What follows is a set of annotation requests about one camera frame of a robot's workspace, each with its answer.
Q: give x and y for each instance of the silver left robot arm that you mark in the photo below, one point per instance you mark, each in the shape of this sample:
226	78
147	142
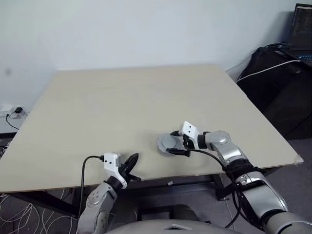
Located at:
97	197

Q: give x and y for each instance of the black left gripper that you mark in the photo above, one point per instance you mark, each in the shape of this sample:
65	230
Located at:
124	174

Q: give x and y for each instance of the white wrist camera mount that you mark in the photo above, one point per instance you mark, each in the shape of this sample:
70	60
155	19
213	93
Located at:
189	129
111	162

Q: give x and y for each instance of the clear tape piece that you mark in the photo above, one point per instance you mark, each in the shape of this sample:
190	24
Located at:
299	160

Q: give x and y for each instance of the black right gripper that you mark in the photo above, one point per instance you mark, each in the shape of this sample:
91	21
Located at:
189	143

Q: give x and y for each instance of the white power strip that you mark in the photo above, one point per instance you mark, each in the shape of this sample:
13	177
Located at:
7	107

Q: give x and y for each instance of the small white scrap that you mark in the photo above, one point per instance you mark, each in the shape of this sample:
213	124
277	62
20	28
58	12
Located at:
170	183

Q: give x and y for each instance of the grey robot torso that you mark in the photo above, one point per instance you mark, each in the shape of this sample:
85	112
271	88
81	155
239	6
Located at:
158	226

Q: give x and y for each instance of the large black case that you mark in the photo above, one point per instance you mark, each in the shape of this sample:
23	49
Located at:
280	97

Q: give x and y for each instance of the black plug adapter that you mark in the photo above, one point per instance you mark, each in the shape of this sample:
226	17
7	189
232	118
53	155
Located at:
18	110

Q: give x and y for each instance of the round silver motor lid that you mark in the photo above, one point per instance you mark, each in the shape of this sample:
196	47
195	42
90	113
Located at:
168	142

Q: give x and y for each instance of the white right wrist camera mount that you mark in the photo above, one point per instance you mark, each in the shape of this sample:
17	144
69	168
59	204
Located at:
189	129

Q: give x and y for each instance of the black laptop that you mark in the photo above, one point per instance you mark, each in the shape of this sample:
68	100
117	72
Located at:
302	29

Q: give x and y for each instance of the black table frame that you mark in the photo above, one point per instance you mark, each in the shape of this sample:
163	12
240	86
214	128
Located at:
195	180

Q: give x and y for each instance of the grey motor housing copper windings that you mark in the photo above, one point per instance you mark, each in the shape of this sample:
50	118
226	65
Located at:
163	153

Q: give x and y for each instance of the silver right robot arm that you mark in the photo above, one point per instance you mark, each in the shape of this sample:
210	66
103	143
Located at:
219	139

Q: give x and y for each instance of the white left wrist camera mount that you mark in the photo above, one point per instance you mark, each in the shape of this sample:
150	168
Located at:
111	162

